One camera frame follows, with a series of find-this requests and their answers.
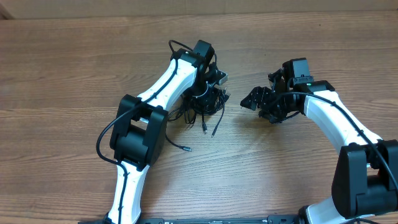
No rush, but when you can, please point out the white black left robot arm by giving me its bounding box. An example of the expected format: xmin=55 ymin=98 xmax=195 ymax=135
xmin=103 ymin=40 xmax=228 ymax=223

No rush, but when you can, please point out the black cable with small plug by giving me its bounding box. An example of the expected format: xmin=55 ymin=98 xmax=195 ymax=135
xmin=164 ymin=93 xmax=208 ymax=152

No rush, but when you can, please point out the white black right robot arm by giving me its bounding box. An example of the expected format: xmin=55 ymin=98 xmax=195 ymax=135
xmin=240 ymin=58 xmax=397 ymax=223

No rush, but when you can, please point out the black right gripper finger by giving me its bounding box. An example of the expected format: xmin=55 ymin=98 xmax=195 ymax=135
xmin=240 ymin=86 xmax=264 ymax=111
xmin=259 ymin=87 xmax=275 ymax=115

